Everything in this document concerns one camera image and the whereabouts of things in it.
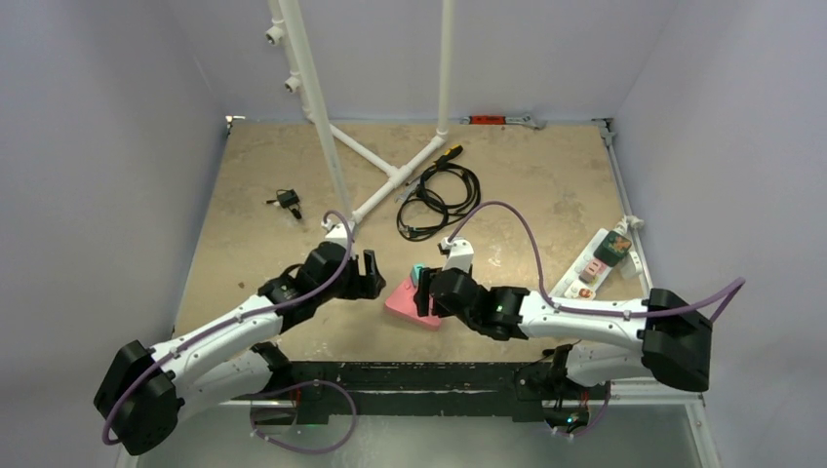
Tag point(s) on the teal plug adapter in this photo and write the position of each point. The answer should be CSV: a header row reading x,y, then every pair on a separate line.
x,y
416,272

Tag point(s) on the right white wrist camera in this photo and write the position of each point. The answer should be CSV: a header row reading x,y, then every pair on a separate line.
x,y
458,253

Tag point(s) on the small silver wrench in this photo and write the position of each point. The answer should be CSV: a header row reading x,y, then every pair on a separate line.
x,y
407,192

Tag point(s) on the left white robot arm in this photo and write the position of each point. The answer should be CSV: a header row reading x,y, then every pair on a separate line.
x,y
148,390

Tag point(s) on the black plug adapter with cable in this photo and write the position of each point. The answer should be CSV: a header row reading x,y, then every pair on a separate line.
x,y
287,199

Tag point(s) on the pink power socket block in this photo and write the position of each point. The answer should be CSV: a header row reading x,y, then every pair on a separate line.
x,y
400,304

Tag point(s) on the white power strip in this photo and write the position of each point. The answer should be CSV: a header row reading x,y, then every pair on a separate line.
x,y
630,267

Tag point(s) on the red adjustable wrench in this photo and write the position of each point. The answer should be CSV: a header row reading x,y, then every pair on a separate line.
x,y
525,120

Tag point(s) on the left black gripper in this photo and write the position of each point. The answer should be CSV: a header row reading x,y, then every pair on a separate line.
x,y
364,287

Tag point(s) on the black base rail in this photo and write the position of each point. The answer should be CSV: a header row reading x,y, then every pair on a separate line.
x,y
523,392

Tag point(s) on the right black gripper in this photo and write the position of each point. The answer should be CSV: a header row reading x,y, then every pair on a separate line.
x,y
425,295

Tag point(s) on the green plug adapter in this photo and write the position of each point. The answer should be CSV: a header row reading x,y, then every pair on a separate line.
x,y
613,248

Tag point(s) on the white orange plug on strip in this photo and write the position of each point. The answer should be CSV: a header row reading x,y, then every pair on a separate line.
x,y
580,292

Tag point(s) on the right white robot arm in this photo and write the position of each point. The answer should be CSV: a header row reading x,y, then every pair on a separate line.
x,y
660,335

